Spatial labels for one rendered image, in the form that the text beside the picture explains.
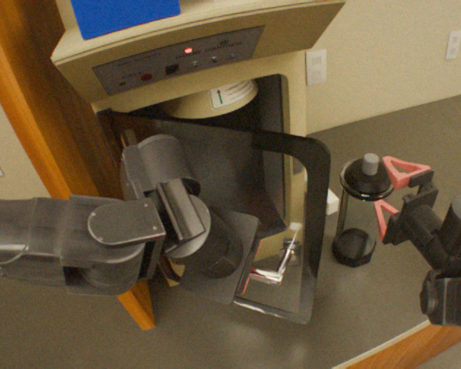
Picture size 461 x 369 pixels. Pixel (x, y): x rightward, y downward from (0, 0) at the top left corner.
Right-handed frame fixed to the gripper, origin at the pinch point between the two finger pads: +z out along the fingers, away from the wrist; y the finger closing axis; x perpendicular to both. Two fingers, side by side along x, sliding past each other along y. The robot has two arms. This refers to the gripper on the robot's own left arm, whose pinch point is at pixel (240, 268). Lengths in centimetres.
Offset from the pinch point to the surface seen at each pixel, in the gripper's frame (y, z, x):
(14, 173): -6, 14, -80
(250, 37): -22.8, -18.3, -1.2
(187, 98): -21.4, -6.4, -14.3
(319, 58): -68, 32, -6
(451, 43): -104, 51, 39
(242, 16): -20.9, -23.2, -0.1
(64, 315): 22, 18, -42
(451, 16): -108, 41, 37
